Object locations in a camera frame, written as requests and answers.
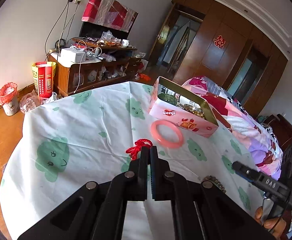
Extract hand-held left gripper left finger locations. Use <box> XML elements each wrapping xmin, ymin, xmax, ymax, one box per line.
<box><xmin>17</xmin><ymin>146</ymin><xmax>150</xmax><ymax>240</ymax></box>

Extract brown wooden wardrobe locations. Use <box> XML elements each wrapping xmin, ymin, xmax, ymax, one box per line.
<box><xmin>148</xmin><ymin>0</ymin><xmax>289</xmax><ymax>117</ymax></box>

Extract brown bead bracelet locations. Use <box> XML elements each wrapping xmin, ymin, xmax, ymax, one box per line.
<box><xmin>202</xmin><ymin>176</ymin><xmax>227</xmax><ymax>194</ymax></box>

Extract red pink cover cloth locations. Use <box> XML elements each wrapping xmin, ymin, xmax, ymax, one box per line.
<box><xmin>81</xmin><ymin>0</ymin><xmax>139</xmax><ymax>32</ymax></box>

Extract wooden television cabinet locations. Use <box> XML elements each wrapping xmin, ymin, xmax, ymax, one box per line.
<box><xmin>47</xmin><ymin>37</ymin><xmax>149</xmax><ymax>97</ymax></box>

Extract trash bin with red liner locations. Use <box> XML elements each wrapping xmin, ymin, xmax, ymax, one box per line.
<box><xmin>0</xmin><ymin>82</ymin><xmax>19</xmax><ymax>116</ymax></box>

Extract red paper decoration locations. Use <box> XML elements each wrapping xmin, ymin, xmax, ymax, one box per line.
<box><xmin>213</xmin><ymin>35</ymin><xmax>226</xmax><ymax>48</ymax></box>

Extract green jade bangle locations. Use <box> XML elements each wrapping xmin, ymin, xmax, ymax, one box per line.
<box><xmin>157</xmin><ymin>93</ymin><xmax>179</xmax><ymax>105</ymax></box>

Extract black television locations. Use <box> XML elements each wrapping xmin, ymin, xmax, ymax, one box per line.
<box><xmin>79</xmin><ymin>21</ymin><xmax>130</xmax><ymax>39</ymax></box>

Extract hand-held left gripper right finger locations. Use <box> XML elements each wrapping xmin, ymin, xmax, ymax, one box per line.
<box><xmin>150</xmin><ymin>146</ymin><xmax>277</xmax><ymax>240</ymax></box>

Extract red knotted cord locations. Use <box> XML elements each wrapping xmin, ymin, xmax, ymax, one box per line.
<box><xmin>125</xmin><ymin>139</ymin><xmax>153</xmax><ymax>160</ymax></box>

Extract person's right hand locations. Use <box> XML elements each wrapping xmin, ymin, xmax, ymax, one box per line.
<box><xmin>254</xmin><ymin>205</ymin><xmax>290</xmax><ymax>239</ymax></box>

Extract red carton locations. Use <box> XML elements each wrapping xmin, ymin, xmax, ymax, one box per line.
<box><xmin>35</xmin><ymin>62</ymin><xmax>54</xmax><ymax>98</ymax></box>

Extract white cardboard box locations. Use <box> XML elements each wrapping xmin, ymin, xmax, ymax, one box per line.
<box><xmin>60</xmin><ymin>47</ymin><xmax>87</xmax><ymax>63</ymax></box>

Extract wooden room door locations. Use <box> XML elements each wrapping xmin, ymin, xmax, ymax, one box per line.
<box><xmin>148</xmin><ymin>4</ymin><xmax>176</xmax><ymax>67</ymax></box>

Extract crumpled plastic bag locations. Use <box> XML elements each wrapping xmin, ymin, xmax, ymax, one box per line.
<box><xmin>19</xmin><ymin>90</ymin><xmax>59</xmax><ymax>113</ymax></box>

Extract pink patchwork quilt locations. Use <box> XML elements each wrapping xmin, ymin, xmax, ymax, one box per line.
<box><xmin>182</xmin><ymin>76</ymin><xmax>284</xmax><ymax>178</ymax></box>

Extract black white printed paper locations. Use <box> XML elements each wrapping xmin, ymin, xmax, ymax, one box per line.
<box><xmin>158</xmin><ymin>85</ymin><xmax>201</xmax><ymax>105</ymax></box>

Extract pink tin box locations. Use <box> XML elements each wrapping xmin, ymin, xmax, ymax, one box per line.
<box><xmin>148</xmin><ymin>76</ymin><xmax>219</xmax><ymax>138</ymax></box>

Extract black hanging cables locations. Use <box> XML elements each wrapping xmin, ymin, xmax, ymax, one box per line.
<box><xmin>44</xmin><ymin>1</ymin><xmax>79</xmax><ymax>55</ymax></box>

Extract red yellow carton box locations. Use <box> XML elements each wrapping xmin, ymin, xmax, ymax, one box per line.
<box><xmin>31</xmin><ymin>61</ymin><xmax>57</xmax><ymax>98</ymax></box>

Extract pink bangle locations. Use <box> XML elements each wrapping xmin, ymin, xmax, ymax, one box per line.
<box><xmin>150</xmin><ymin>120</ymin><xmax>184</xmax><ymax>148</ymax></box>

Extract dark wooden headboard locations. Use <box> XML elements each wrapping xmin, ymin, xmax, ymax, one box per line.
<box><xmin>264</xmin><ymin>114</ymin><xmax>292</xmax><ymax>155</ymax></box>

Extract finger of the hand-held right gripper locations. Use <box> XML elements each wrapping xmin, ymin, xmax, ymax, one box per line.
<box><xmin>232</xmin><ymin>161</ymin><xmax>292</xmax><ymax>209</ymax></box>

